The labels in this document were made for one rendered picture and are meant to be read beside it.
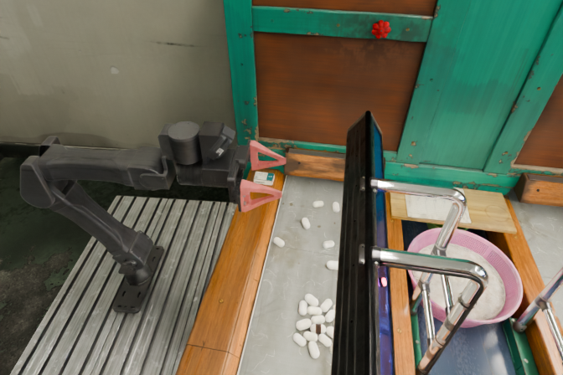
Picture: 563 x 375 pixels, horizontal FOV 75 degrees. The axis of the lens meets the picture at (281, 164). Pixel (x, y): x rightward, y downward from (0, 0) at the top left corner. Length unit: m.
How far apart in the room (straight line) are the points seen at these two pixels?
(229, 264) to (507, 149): 0.81
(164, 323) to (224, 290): 0.18
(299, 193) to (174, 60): 1.15
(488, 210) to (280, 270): 0.62
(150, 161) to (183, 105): 1.44
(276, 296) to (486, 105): 0.72
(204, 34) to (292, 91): 0.97
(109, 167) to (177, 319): 0.45
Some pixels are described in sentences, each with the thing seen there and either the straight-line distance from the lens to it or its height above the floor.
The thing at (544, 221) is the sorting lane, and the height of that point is 0.74.
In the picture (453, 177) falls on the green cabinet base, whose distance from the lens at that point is 1.21.
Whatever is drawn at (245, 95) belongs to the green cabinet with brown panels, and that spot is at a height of 1.02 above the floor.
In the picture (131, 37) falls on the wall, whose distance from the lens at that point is 2.08.
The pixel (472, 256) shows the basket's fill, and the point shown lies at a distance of 1.14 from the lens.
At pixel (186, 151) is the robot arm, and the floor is 1.14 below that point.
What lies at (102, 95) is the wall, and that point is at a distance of 2.34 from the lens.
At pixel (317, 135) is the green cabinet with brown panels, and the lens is 1.11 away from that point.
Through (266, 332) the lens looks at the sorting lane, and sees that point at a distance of 0.90.
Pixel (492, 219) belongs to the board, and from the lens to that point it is 1.18.
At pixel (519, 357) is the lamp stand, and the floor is 0.70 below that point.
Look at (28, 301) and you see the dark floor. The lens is 2.11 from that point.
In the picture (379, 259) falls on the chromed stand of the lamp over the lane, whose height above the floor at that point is 1.12.
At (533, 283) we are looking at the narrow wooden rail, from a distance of 1.11.
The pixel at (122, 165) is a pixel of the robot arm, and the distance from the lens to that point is 0.75.
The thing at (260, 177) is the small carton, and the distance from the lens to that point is 1.14.
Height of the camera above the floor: 1.55
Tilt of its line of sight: 41 degrees down
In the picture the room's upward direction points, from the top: straight up
